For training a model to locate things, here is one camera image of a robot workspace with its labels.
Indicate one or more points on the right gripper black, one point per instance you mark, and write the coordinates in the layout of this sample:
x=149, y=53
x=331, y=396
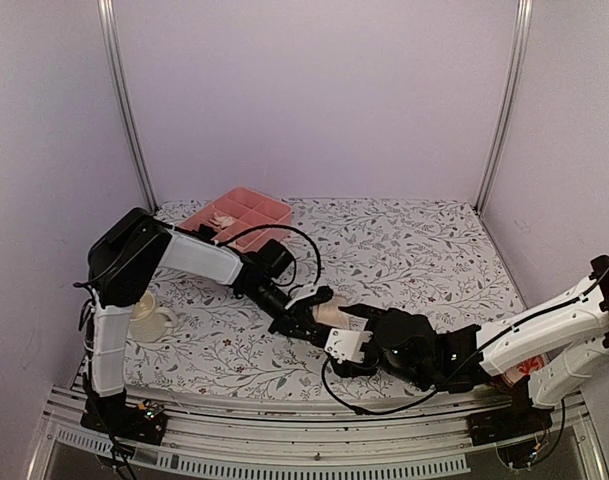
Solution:
x=373, y=313

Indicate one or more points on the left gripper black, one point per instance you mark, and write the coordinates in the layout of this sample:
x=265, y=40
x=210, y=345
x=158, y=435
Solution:
x=298, y=316

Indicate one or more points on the peach underwear pile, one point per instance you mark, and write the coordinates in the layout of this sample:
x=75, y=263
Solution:
x=330, y=313

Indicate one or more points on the pink compartment organizer box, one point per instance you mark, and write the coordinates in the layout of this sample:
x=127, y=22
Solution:
x=250, y=209

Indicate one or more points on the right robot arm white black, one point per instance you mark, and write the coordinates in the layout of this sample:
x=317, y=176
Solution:
x=574, y=326

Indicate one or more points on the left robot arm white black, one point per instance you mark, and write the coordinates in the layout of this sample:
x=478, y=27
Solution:
x=122, y=264

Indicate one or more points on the beige rolled underwear in box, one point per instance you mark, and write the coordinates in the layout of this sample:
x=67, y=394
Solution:
x=222, y=221

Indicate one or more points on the black rolled underwear back middle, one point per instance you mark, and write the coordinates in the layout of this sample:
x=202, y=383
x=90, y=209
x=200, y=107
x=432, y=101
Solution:
x=206, y=231

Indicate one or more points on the red floral round tin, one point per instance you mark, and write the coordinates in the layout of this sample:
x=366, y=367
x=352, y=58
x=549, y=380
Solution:
x=505, y=382

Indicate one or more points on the floral patterned table mat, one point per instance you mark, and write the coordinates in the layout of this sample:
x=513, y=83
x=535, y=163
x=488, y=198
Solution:
x=424, y=257

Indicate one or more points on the cream ceramic mug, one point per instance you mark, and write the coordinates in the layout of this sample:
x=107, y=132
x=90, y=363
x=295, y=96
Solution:
x=149, y=321

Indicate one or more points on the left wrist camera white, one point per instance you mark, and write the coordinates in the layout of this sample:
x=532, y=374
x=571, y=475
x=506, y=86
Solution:
x=317, y=293

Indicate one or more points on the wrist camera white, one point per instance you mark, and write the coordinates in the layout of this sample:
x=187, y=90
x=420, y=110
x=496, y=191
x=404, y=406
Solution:
x=345, y=345
x=317, y=293

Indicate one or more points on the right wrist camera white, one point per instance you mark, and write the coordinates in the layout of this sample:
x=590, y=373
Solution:
x=345, y=345

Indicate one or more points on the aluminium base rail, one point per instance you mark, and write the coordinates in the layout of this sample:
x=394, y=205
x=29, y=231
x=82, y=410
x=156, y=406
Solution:
x=215, y=437

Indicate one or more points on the left aluminium frame post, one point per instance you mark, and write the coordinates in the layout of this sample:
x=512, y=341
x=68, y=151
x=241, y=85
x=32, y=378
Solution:
x=110, y=35

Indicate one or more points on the aluminium frame post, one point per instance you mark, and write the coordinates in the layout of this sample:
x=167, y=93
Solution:
x=516, y=62
x=110, y=35

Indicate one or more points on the right aluminium frame post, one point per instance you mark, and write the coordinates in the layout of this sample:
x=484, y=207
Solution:
x=516, y=62

